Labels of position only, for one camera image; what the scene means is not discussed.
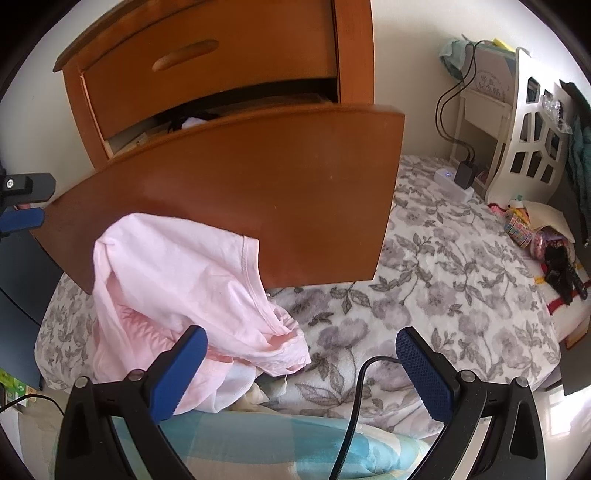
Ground wooden dresser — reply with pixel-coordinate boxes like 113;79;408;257
54;1;375;168

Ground black power adapter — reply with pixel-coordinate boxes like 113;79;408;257
454;161;478;190

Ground white power strip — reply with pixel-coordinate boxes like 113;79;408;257
434;168;475;203

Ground white bedside cabinet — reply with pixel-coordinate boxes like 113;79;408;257
441;38;517;187

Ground white grey clothes in drawer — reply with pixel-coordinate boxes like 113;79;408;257
167;111;219;133

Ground black cable on blanket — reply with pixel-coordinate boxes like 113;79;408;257
327;355;403;480

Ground colourful toy pile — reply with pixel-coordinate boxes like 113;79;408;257
488;199;590;312

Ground pink shirt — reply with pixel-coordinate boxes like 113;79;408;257
92;213;311;413

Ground teal hanging jacket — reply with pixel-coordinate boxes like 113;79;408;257
567;114;591;228

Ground open wooden drawer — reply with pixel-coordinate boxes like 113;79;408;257
35;103;405;290

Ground white decorative shelf rack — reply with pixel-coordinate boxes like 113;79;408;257
486;48;574;207

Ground floral grey white blanket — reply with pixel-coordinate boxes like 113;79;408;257
34;154;562;439

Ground teal plaid fabric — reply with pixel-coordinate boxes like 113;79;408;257
45;405;431;480

